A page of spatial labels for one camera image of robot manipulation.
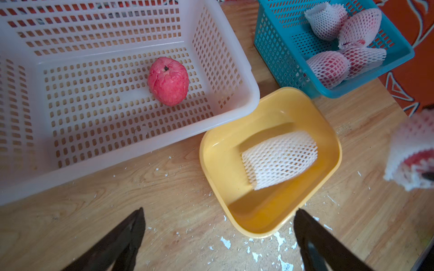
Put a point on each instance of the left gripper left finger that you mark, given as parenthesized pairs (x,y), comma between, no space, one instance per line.
(118,249)

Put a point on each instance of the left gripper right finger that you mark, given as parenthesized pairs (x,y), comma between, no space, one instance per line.
(320,250)

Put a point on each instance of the white foam net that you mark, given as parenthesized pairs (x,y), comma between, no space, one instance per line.
(279,159)

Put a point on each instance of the yellow plastic tray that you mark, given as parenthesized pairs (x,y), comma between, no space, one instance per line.
(261,213)

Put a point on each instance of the pink plastic basket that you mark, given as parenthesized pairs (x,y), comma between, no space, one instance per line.
(75,97)

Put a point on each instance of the netted apple bottom hidden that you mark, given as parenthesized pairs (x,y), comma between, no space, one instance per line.
(362,59)

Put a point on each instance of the netted apple right large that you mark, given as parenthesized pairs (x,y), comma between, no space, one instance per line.
(361,29)

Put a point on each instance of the teal plastic basket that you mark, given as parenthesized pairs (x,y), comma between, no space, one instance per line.
(285,41)

